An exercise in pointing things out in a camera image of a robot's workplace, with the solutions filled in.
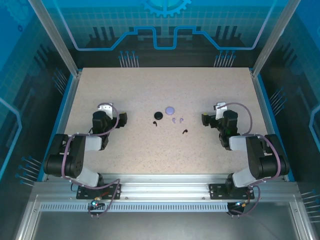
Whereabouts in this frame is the slotted cable duct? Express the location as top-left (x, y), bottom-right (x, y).
top-left (39, 203), bottom-right (230, 213)

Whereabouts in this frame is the metal bottom tray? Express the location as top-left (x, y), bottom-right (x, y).
top-left (14, 193), bottom-right (317, 240)

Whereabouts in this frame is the aluminium mounting beam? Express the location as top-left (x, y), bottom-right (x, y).
top-left (33, 173), bottom-right (300, 201)

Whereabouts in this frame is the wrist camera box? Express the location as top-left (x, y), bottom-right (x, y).
top-left (213, 101), bottom-right (228, 120)
top-left (97, 102), bottom-right (114, 118)

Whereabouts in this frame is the small led connector board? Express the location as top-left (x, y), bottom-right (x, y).
top-left (228, 199), bottom-right (251, 212)
top-left (87, 197), bottom-right (106, 211)

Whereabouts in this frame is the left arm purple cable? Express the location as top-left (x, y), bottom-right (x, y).
top-left (61, 102), bottom-right (121, 219)

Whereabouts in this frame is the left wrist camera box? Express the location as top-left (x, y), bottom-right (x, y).
top-left (97, 102), bottom-right (114, 118)

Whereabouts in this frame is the aluminium table side rail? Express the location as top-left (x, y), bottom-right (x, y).
top-left (251, 69), bottom-right (290, 182)
top-left (39, 71), bottom-right (83, 182)

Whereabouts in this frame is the aluminium frame post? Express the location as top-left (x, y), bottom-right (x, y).
top-left (251, 0), bottom-right (301, 77)
top-left (27, 0), bottom-right (82, 77)

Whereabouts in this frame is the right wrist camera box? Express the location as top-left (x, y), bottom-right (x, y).
top-left (213, 101), bottom-right (228, 120)

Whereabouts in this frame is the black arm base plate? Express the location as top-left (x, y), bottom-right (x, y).
top-left (76, 183), bottom-right (122, 200)
top-left (208, 183), bottom-right (256, 200)

